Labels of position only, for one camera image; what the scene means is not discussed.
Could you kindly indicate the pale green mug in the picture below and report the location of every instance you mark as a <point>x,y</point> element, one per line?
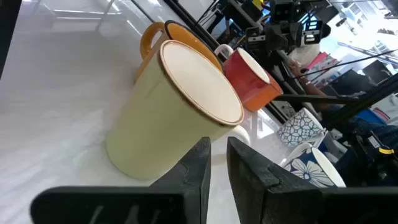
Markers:
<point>149,124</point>

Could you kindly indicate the blue white flower mug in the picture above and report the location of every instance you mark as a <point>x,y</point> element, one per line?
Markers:
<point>308,171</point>

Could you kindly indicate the red mug white interior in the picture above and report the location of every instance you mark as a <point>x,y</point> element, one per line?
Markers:
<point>239,77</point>

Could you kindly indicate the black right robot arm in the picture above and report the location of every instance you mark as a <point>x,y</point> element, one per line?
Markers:
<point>281,34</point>

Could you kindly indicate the yellow speckled mug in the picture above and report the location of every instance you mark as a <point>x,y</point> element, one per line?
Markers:
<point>189,39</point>

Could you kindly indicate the teal patterned white mug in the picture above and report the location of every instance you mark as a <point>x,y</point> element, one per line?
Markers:
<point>295,130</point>

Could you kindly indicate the person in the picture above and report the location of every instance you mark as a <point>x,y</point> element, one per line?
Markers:
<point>306,54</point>
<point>367,124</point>

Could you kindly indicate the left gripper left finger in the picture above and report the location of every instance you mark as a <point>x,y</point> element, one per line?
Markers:
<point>180,193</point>

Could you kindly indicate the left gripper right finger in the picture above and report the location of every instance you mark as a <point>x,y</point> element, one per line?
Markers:
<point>264,193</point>

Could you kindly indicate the black metal frame bar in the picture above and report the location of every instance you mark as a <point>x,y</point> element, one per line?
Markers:
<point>326,99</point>

